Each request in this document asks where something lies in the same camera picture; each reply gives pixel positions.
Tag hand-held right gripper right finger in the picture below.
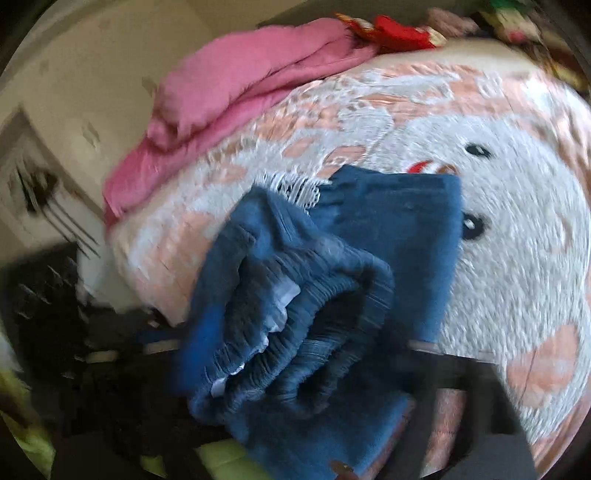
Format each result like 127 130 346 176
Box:
392 333 540 480

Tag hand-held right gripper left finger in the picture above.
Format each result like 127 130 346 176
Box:
176 313 225 386

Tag blue denim pants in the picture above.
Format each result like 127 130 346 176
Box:
173 165 464 480

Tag light green cloth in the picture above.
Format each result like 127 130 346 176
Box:
191 438 262 480

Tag pink white lace bed blanket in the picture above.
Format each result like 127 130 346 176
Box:
106 41 591 480

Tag pink duvet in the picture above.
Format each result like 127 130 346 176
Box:
102 18 385 228

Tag red patterned cloth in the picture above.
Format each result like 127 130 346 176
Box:
335 13 448 51

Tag stack of folded clothes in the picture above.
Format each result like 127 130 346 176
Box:
480 0 585 90

